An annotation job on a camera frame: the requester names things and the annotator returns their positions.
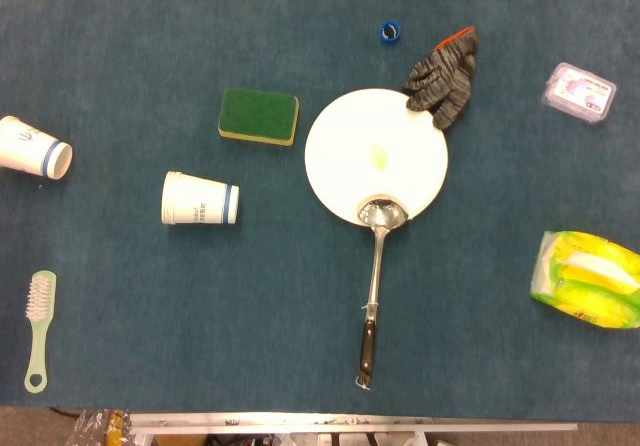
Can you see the aluminium frame rail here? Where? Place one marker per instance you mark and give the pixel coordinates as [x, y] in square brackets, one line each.
[350, 420]

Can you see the crinkled plastic wrapped bundle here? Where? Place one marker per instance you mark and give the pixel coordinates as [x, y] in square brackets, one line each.
[112, 428]

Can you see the blue bottle cap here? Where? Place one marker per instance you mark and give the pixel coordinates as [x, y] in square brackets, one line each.
[384, 39]

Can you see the green yellow wipes pack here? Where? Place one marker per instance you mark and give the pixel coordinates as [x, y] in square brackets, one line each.
[575, 276]

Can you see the grey striped work glove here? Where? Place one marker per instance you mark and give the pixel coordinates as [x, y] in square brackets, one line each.
[445, 86]

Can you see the light green hairbrush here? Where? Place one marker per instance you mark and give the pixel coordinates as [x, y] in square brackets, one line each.
[41, 296]

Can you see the paper cup printed text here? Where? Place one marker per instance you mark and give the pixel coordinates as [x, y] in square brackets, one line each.
[195, 198]

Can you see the green yellow sponge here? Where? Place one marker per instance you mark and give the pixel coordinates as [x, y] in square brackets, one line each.
[257, 113]

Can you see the paper cup trident logo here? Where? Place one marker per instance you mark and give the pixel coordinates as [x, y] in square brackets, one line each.
[25, 146]

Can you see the white round plate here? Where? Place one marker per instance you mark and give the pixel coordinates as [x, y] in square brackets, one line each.
[350, 141]

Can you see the clear box purple label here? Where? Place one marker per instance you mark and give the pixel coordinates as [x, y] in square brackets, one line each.
[580, 93]

